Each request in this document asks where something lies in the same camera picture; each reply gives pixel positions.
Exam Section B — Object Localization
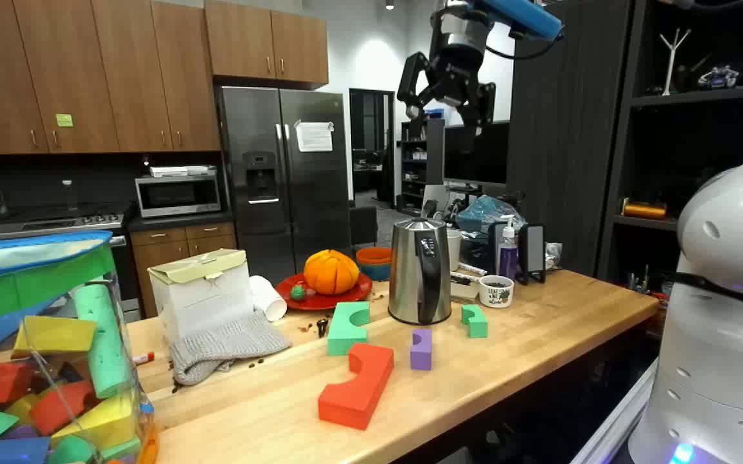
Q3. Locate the dark monitor screen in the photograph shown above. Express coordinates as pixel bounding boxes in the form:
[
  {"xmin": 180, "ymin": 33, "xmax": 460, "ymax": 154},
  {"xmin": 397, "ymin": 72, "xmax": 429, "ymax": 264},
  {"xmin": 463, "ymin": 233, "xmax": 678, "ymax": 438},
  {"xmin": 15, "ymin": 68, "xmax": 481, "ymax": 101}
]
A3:
[{"xmin": 445, "ymin": 118, "xmax": 512, "ymax": 186}]

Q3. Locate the wooden cabinet above refrigerator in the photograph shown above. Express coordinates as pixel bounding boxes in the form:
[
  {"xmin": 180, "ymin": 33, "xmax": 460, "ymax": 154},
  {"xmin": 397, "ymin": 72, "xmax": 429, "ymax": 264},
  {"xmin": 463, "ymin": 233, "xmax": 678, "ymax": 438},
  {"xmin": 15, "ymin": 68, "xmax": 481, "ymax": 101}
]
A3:
[{"xmin": 203, "ymin": 0, "xmax": 330, "ymax": 88}]

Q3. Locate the orange plush pumpkin ball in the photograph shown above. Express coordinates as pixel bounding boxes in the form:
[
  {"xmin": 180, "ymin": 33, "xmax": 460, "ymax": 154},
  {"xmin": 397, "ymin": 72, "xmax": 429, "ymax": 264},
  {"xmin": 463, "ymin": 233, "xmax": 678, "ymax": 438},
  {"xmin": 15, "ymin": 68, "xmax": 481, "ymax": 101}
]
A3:
[{"xmin": 303, "ymin": 247, "xmax": 365, "ymax": 296}]

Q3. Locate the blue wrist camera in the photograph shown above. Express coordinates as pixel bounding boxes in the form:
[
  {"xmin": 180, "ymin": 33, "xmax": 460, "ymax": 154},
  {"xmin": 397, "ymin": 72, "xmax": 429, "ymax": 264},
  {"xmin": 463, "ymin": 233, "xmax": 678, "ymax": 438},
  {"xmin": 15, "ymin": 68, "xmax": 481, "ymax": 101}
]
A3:
[{"xmin": 472, "ymin": 0, "xmax": 565, "ymax": 45}]

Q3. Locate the green foam cylinder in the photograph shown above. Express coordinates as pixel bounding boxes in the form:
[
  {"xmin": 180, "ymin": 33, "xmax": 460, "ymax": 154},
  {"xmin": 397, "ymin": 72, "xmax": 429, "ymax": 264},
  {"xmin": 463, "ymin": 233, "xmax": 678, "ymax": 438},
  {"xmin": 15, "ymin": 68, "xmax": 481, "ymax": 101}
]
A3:
[{"xmin": 69, "ymin": 280, "xmax": 138, "ymax": 400}]

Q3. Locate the small green foam block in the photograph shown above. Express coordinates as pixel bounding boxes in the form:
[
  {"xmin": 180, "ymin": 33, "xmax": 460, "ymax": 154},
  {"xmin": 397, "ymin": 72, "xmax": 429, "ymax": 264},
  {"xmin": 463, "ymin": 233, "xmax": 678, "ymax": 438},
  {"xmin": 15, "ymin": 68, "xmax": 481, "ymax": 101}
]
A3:
[{"xmin": 460, "ymin": 302, "xmax": 490, "ymax": 341}]

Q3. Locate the clear bin of foam blocks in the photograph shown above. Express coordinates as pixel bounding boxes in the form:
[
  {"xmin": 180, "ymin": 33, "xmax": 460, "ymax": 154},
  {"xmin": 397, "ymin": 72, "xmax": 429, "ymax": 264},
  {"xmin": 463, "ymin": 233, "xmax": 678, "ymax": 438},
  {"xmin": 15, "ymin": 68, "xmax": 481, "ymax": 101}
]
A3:
[{"xmin": 0, "ymin": 229, "xmax": 160, "ymax": 464}]

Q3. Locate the orange item on shelf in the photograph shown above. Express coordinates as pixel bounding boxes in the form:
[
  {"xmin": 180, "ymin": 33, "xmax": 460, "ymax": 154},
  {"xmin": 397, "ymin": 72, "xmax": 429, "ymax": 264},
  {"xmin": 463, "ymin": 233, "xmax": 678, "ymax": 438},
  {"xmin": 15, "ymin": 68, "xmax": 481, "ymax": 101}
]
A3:
[{"xmin": 621, "ymin": 199, "xmax": 672, "ymax": 220}]

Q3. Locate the dark steel refrigerator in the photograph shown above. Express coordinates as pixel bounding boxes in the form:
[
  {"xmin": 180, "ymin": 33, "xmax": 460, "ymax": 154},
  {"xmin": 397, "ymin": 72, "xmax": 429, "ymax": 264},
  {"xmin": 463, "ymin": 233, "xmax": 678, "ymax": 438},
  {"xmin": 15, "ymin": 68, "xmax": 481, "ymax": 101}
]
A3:
[{"xmin": 215, "ymin": 82, "xmax": 353, "ymax": 287}]

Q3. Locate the yellow foam block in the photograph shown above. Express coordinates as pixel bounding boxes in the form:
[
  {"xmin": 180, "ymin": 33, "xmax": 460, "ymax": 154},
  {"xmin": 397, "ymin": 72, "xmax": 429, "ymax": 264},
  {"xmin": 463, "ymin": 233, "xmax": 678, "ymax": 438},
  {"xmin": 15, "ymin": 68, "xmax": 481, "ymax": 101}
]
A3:
[{"xmin": 11, "ymin": 314, "xmax": 99, "ymax": 359}]

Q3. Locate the red plate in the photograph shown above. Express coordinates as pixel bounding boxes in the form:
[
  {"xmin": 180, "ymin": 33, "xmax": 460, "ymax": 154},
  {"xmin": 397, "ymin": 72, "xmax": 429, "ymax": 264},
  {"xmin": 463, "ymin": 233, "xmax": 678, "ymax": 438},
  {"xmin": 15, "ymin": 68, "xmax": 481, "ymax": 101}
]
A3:
[{"xmin": 274, "ymin": 270, "xmax": 375, "ymax": 314}]

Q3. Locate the red foam block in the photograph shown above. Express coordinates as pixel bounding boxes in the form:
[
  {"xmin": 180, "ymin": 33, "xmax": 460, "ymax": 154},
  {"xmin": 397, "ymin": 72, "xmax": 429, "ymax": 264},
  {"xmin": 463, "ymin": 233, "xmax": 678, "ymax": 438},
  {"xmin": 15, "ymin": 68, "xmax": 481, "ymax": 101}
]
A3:
[{"xmin": 314, "ymin": 342, "xmax": 397, "ymax": 434}]

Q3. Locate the white carton box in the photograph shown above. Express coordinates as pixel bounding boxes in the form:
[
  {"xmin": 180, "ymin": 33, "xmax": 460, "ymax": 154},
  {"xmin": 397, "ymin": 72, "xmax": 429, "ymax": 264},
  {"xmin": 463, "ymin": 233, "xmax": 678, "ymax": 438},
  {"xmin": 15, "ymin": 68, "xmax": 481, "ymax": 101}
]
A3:
[{"xmin": 148, "ymin": 247, "xmax": 254, "ymax": 346}]

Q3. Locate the black flat speaker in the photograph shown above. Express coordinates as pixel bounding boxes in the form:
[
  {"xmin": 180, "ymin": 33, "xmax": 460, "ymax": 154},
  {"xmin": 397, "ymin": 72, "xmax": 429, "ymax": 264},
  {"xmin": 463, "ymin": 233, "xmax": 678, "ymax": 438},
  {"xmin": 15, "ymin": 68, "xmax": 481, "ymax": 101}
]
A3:
[{"xmin": 522, "ymin": 224, "xmax": 547, "ymax": 287}]

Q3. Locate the white tray on microwave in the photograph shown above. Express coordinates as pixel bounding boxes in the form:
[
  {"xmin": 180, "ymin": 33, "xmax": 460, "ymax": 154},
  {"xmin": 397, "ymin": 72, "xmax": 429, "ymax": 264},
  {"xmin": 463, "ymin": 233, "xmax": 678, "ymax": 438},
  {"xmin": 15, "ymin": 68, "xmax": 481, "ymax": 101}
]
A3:
[{"xmin": 148, "ymin": 163, "xmax": 219, "ymax": 181}]

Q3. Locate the silver microwave oven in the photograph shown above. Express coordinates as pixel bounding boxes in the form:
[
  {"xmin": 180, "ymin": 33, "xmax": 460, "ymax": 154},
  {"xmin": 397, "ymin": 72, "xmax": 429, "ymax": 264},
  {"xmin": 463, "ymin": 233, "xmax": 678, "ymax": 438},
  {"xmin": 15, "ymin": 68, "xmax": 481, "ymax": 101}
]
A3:
[{"xmin": 132, "ymin": 173, "xmax": 224, "ymax": 221}]

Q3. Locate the blue plastic bag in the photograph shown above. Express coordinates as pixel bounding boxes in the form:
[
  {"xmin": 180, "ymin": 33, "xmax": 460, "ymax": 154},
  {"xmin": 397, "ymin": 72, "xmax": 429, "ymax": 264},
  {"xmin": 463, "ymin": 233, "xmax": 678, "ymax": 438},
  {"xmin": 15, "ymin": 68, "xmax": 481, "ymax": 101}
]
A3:
[{"xmin": 455, "ymin": 193, "xmax": 523, "ymax": 239}]

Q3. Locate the purple foam block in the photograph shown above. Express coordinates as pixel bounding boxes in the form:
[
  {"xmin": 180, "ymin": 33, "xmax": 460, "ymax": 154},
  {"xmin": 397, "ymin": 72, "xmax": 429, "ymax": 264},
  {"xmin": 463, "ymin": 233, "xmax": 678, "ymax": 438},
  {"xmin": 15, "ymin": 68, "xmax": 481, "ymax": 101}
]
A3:
[{"xmin": 407, "ymin": 328, "xmax": 437, "ymax": 375}]

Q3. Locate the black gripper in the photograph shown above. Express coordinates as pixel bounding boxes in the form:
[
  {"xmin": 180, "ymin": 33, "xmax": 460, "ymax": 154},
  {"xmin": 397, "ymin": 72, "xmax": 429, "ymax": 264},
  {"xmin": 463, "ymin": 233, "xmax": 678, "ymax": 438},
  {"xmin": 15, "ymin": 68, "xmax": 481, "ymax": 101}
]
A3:
[{"xmin": 396, "ymin": 33, "xmax": 498, "ymax": 139}]

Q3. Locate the kitchen stove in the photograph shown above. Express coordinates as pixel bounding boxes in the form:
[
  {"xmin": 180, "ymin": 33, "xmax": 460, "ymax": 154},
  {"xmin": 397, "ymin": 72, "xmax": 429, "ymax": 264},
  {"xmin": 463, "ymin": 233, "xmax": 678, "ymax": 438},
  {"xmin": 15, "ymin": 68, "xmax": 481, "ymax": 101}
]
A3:
[{"xmin": 0, "ymin": 208, "xmax": 126, "ymax": 247}]

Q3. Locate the grey knitted cloth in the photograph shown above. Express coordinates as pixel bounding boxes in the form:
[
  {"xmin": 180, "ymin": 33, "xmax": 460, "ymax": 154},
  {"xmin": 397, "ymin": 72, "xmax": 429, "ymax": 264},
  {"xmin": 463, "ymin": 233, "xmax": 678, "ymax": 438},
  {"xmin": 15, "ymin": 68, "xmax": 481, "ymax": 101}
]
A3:
[{"xmin": 167, "ymin": 309, "xmax": 294, "ymax": 386}]

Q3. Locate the wooden base cabinet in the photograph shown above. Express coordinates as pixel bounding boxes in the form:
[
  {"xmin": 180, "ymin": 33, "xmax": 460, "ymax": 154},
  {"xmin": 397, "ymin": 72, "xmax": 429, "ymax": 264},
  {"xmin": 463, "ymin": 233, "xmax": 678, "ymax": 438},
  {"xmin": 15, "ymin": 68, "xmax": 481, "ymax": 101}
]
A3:
[{"xmin": 126, "ymin": 220, "xmax": 238, "ymax": 319}]

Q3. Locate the white paper sheet on refrigerator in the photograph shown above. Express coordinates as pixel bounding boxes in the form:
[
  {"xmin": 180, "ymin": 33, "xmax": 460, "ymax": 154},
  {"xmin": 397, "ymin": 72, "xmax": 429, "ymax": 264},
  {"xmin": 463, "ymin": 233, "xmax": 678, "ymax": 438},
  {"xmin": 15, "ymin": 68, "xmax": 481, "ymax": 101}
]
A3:
[{"xmin": 294, "ymin": 118, "xmax": 338, "ymax": 154}]

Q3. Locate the large green foam block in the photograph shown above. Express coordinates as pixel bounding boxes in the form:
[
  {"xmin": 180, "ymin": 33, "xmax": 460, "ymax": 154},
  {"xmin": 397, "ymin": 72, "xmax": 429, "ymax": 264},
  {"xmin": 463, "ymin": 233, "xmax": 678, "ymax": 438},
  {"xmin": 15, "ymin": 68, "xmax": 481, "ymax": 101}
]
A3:
[{"xmin": 326, "ymin": 300, "xmax": 375, "ymax": 359}]

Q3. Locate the stainless steel electric kettle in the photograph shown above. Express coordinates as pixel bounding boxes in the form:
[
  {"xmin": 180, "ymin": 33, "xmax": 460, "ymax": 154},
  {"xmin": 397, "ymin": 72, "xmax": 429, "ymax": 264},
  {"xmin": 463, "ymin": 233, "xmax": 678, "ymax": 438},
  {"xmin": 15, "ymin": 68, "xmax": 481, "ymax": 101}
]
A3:
[{"xmin": 387, "ymin": 215, "xmax": 455, "ymax": 328}]

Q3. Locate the purple pump bottle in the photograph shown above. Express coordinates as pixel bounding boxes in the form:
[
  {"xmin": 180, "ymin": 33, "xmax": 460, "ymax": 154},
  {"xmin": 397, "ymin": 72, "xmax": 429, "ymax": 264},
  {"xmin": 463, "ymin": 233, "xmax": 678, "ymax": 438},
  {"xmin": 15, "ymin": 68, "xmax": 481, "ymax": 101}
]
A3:
[{"xmin": 495, "ymin": 217, "xmax": 522, "ymax": 280}]

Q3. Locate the wide wooden wall cabinet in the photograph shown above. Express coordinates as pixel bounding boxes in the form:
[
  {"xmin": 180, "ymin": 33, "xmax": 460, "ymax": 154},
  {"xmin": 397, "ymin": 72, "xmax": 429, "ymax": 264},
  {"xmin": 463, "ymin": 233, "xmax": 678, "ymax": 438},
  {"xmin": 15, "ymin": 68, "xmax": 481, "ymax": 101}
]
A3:
[{"xmin": 0, "ymin": 0, "xmax": 223, "ymax": 158}]

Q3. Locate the white branching stand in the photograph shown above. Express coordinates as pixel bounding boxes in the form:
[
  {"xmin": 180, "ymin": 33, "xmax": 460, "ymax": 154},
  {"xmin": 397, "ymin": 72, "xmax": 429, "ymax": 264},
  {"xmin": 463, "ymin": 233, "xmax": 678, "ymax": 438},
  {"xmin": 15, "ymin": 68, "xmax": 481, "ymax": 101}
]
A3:
[{"xmin": 659, "ymin": 27, "xmax": 695, "ymax": 99}]

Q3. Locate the white ramekin cup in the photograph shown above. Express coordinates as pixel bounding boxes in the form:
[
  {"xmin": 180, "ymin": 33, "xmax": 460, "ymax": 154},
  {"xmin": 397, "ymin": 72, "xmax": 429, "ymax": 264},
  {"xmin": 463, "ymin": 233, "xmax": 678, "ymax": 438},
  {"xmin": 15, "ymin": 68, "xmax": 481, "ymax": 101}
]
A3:
[{"xmin": 477, "ymin": 273, "xmax": 517, "ymax": 309}]

